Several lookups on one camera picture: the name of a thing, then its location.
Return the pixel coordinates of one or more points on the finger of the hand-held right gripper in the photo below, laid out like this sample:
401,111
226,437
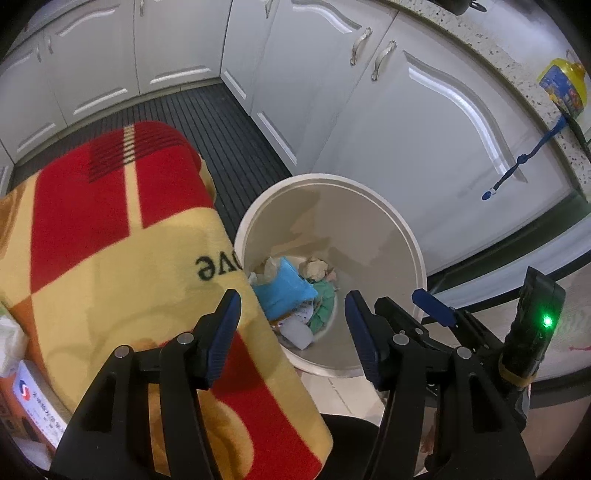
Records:
392,314
431,305

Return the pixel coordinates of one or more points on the blue packet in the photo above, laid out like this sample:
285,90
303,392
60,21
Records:
284,290

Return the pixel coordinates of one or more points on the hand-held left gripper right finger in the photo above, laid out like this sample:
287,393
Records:
364,341

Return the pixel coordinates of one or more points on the plain white pack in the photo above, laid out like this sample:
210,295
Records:
298,334

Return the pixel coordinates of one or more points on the row of white lower cabinets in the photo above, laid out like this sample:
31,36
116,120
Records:
369,115

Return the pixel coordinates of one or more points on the black ribbed floor mat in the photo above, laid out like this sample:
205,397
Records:
207,120

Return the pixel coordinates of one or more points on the white green packet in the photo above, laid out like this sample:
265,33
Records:
11,337

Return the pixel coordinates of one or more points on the teal green cloth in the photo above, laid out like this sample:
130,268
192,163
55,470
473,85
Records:
323,309

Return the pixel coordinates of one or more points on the brown paper tissue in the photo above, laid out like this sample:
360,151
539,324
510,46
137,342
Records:
316,268

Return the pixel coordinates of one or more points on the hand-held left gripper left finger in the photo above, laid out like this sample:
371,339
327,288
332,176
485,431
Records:
221,341

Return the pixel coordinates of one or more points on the white plastic wrapper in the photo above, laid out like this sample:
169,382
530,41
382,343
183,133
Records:
270,270

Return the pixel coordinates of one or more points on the long white logo box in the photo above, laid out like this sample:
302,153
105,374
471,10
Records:
39,401

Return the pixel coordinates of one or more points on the white round bin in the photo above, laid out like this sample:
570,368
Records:
323,217

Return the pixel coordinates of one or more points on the red yellow printed blanket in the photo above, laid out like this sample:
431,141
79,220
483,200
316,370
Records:
115,277

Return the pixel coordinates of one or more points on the yellow cooking oil bottle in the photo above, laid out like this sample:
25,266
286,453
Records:
565,83

